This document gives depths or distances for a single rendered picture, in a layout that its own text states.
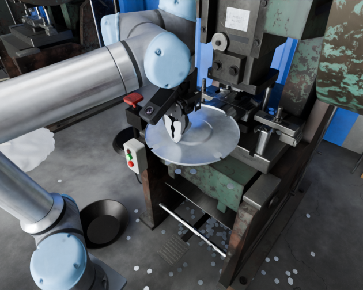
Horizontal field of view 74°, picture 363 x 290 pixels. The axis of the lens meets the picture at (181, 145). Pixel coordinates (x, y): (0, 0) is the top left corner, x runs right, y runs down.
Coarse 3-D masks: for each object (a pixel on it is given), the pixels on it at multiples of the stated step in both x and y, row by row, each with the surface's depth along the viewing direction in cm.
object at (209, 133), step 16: (192, 112) 82; (208, 112) 81; (224, 112) 81; (160, 128) 76; (192, 128) 74; (208, 128) 74; (224, 128) 75; (160, 144) 70; (176, 144) 70; (192, 144) 70; (208, 144) 70; (224, 144) 69; (176, 160) 65; (192, 160) 65; (208, 160) 65
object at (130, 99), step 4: (128, 96) 95; (132, 96) 95; (136, 96) 95; (140, 96) 95; (124, 100) 94; (128, 100) 93; (132, 100) 93; (136, 100) 93; (140, 100) 94; (132, 104) 93; (136, 104) 97
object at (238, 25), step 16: (224, 0) 66; (240, 0) 64; (256, 0) 61; (224, 16) 69; (240, 16) 65; (256, 16) 63; (224, 32) 71; (240, 32) 68; (224, 48) 72; (240, 48) 70; (224, 64) 73; (240, 64) 70; (256, 64) 71; (240, 80) 74; (256, 80) 77
